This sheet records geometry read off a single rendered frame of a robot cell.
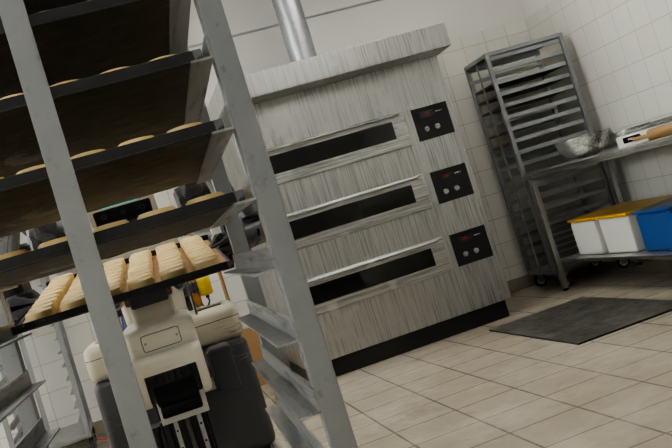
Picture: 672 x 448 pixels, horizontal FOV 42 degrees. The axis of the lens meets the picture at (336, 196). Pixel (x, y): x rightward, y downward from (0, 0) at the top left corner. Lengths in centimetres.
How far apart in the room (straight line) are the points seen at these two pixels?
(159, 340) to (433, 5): 499
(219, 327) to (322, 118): 294
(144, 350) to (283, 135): 313
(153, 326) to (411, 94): 355
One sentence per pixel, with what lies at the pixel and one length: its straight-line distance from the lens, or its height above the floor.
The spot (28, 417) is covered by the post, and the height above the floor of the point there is 81.
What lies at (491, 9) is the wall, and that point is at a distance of 751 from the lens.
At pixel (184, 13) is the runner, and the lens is 122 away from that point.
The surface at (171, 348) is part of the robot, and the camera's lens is 285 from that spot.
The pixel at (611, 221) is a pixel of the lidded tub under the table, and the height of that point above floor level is 44.
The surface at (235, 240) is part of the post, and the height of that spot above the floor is 100.
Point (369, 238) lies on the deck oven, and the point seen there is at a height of 79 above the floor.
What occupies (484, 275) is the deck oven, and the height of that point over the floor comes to 32.
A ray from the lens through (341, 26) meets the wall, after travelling 708.
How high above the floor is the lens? 99
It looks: 1 degrees up
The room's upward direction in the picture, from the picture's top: 17 degrees counter-clockwise
